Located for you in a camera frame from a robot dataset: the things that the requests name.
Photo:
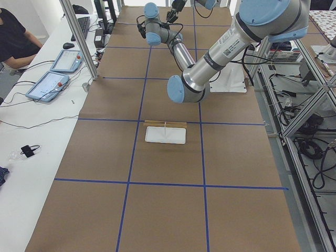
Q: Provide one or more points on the crossing blue tape strip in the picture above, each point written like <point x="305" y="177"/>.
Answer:
<point x="174" y="184"/>

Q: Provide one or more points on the black computer mouse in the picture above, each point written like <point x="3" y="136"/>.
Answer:
<point x="68" y="45"/>

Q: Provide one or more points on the blue teach pendant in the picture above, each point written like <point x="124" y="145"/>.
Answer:
<point x="48" y="87"/>
<point x="68" y="61"/>

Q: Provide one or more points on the black monitor stand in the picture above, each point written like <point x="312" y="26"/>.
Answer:
<point x="102" y="14"/>

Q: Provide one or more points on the long blue tape strip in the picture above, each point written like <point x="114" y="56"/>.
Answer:
<point x="117" y="249"/>

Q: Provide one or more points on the near blue teach pendant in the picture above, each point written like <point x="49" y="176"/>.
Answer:
<point x="48" y="87"/>

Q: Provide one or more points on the small black device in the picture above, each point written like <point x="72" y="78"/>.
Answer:
<point x="29" y="150"/>

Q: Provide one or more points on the person in black shirt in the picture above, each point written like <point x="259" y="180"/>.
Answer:
<point x="18" y="46"/>

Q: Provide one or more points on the black power adapter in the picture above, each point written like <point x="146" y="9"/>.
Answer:
<point x="99" y="38"/>

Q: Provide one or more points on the clear plastic bag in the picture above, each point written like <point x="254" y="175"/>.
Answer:
<point x="17" y="155"/>

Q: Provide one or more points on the blue patterned cloth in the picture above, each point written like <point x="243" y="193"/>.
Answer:
<point x="3" y="173"/>

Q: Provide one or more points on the far blue teach pendant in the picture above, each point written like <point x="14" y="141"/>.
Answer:
<point x="68" y="61"/>

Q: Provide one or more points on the black keyboard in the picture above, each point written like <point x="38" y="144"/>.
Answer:
<point x="84" y="24"/>

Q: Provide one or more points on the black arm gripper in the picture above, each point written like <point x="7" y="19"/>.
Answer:
<point x="177" y="4"/>

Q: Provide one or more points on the white towel rack tray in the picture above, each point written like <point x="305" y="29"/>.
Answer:
<point x="156" y="135"/>

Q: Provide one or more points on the aluminium frame post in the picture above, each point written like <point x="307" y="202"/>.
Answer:
<point x="75" y="28"/>

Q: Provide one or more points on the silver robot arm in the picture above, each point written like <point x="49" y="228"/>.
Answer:
<point x="276" y="20"/>

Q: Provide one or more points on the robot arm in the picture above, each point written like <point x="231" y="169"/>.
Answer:
<point x="207" y="4"/>

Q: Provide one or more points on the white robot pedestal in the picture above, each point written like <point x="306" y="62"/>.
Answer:
<point x="229" y="79"/>

